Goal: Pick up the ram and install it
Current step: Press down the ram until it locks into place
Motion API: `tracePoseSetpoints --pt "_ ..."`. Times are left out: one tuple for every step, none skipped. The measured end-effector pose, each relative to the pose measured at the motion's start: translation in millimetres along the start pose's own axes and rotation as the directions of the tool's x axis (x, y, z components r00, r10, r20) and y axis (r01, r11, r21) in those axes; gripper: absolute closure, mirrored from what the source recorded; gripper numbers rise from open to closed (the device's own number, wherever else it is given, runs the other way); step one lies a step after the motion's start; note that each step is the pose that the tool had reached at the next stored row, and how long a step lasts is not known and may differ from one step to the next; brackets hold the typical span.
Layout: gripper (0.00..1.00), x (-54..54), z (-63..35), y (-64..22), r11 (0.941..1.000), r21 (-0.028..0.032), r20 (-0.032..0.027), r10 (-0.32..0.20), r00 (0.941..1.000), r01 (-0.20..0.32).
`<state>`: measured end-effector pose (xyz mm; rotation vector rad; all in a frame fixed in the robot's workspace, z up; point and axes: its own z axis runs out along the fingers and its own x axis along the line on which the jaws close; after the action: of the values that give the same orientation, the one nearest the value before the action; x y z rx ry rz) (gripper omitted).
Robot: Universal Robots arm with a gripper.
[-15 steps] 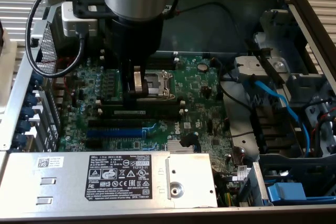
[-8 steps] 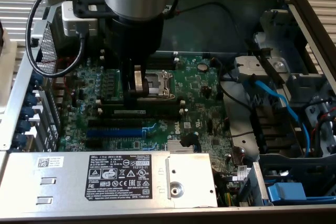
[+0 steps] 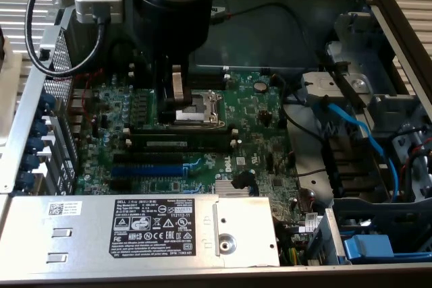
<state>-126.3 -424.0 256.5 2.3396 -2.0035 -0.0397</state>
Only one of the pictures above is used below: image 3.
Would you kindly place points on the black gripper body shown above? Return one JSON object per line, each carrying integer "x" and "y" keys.
{"x": 172, "y": 28}

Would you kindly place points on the dark RAM stick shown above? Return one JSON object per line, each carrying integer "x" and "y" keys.
{"x": 202, "y": 143}

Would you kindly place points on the black RAM slot white latches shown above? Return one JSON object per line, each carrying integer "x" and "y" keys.
{"x": 202, "y": 131}
{"x": 209, "y": 83}
{"x": 236, "y": 143}
{"x": 209, "y": 73}

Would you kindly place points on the metal CPU socket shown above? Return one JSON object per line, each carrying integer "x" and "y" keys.
{"x": 202, "y": 109}

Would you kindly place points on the long black expansion slot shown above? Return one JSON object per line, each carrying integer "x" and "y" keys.
{"x": 148, "y": 158}

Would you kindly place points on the blue expansion slot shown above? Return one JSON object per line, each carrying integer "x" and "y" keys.
{"x": 148, "y": 170}

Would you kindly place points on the round coin battery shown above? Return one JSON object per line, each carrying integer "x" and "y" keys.
{"x": 260, "y": 86}

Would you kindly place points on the green motherboard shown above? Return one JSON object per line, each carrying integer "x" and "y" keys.
{"x": 249, "y": 126}

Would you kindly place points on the short black expansion slot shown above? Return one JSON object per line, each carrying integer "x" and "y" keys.
{"x": 121, "y": 185}

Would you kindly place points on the black plug on motherboard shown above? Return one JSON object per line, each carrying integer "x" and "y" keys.
{"x": 243, "y": 180}

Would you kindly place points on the silver chipset heatsink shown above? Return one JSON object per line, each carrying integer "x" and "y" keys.
{"x": 236, "y": 189}

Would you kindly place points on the grey metal PC case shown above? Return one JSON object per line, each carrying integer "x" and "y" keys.
{"x": 287, "y": 31}

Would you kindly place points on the small black case clip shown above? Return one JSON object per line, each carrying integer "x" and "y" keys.
{"x": 44, "y": 54}

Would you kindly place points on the blue card retainer row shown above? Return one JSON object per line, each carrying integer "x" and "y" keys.
{"x": 38, "y": 129}

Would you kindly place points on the beige parts rack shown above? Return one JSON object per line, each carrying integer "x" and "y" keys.
{"x": 10, "y": 92}

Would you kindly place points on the silver power supply with label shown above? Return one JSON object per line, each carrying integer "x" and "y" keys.
{"x": 84, "y": 234}

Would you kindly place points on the black computer part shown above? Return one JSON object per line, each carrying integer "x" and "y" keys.
{"x": 2, "y": 45}

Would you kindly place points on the grey metal disk bay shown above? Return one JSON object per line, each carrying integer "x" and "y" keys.
{"x": 357, "y": 52}

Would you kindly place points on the black ribbed plastic shroud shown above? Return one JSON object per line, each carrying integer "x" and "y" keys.
{"x": 354, "y": 166}

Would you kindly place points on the blue plastic latch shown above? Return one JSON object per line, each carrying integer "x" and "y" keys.
{"x": 368, "y": 247}

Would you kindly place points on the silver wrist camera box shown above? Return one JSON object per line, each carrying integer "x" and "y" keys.
{"x": 94, "y": 8}

